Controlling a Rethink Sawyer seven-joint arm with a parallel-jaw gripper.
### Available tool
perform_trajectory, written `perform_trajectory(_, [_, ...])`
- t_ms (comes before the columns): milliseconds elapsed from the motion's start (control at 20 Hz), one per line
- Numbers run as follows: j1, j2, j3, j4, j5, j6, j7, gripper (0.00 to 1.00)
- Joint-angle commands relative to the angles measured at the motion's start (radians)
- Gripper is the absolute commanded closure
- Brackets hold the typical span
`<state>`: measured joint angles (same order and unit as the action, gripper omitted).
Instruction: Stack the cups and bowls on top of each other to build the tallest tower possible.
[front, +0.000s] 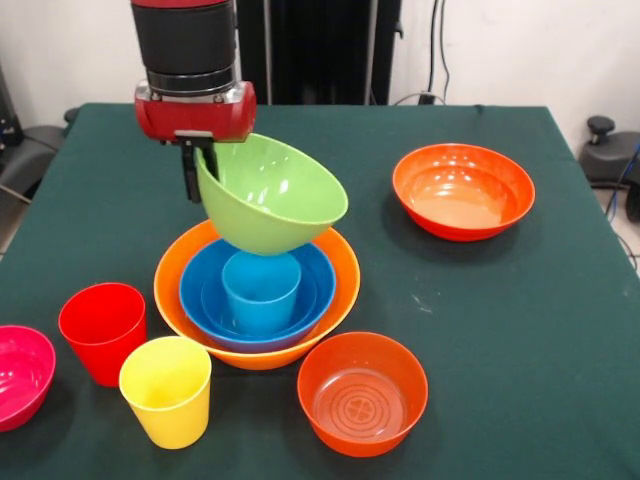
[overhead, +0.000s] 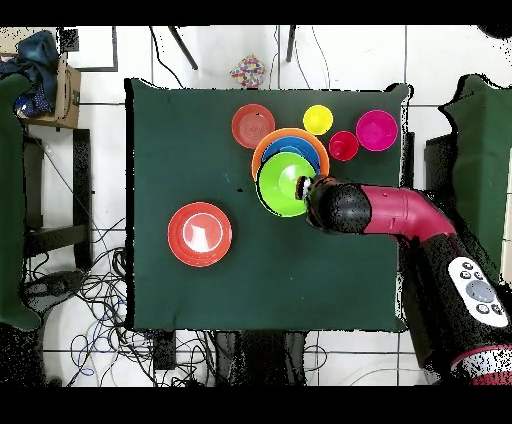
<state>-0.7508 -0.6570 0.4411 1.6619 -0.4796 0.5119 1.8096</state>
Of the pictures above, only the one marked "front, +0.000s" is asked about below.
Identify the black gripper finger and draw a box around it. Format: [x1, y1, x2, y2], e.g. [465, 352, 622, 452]
[180, 142, 202, 204]
[198, 142, 220, 181]

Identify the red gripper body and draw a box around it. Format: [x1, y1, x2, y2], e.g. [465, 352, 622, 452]
[133, 81, 258, 146]

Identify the green bowl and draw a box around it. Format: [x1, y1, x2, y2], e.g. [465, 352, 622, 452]
[194, 133, 350, 257]

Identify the large blue bowl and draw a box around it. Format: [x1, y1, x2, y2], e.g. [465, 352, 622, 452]
[178, 238, 337, 354]

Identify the small blue bowl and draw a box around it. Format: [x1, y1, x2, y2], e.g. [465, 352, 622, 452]
[199, 269, 319, 337]

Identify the blue cup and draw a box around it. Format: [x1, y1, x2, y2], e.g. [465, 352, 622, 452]
[222, 251, 303, 335]

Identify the large orange bowl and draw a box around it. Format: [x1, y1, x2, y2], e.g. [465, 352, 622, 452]
[153, 219, 361, 370]

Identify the wide red bowl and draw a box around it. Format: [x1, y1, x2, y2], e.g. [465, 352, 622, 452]
[391, 143, 537, 243]

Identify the pink bowl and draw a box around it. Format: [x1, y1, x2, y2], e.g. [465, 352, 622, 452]
[0, 324, 57, 433]

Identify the black caster base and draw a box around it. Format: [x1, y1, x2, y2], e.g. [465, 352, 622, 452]
[0, 123, 66, 186]
[579, 115, 640, 186]

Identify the red cup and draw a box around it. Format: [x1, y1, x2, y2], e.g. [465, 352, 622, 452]
[57, 282, 148, 389]

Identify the yellow cup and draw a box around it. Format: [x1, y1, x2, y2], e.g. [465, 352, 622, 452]
[118, 335, 213, 450]

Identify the small red bowl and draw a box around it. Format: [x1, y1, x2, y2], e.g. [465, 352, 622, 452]
[296, 331, 430, 458]

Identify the dark green tablecloth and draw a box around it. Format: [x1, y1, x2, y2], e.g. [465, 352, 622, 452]
[0, 102, 640, 480]

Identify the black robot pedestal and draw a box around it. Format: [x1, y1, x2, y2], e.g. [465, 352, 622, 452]
[232, 0, 404, 105]

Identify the black hanging cable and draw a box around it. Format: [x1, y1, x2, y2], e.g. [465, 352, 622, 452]
[427, 0, 451, 104]

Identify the blue cable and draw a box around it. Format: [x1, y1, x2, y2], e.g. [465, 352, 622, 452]
[604, 142, 640, 221]

